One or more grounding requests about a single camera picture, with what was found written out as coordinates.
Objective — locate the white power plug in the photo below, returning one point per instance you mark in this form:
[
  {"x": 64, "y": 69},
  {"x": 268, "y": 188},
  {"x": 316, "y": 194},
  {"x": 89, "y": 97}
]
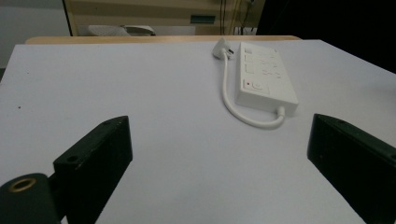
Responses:
[{"x": 221, "y": 47}]

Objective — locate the white power strip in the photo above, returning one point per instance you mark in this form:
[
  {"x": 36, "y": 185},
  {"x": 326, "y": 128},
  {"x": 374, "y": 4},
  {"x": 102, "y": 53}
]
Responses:
[{"x": 263, "y": 77}]

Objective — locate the beige wooden cabinet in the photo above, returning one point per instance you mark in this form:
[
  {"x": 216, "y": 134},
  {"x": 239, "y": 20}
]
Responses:
[{"x": 162, "y": 15}]

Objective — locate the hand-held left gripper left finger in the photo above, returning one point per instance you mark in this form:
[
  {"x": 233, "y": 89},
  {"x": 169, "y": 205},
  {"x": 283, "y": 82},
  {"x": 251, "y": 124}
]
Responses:
[{"x": 93, "y": 161}]

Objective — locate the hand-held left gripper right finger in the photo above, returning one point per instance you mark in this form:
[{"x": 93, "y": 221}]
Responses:
[{"x": 351, "y": 158}]

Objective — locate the black curtain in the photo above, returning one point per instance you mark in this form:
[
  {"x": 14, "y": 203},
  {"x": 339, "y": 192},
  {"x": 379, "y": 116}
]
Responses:
[{"x": 336, "y": 25}]

